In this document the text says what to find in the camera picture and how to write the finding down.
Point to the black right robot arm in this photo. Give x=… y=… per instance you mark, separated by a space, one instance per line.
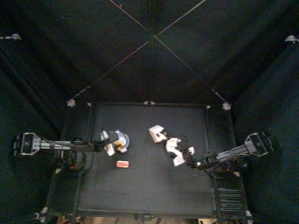
x=234 y=151

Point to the small red block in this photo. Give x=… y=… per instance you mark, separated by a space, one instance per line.
x=122 y=164

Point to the white toy box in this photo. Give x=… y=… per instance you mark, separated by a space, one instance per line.
x=157 y=133

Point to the clear bluish bowl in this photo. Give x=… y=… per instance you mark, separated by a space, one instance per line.
x=127 y=140

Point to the silver frame bracket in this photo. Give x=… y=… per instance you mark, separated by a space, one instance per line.
x=71 y=102
x=14 y=37
x=249 y=217
x=292 y=38
x=226 y=106
x=149 y=102
x=42 y=215

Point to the white text label sticker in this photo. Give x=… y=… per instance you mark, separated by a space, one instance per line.
x=230 y=199

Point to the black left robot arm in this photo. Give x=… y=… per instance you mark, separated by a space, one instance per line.
x=58 y=145

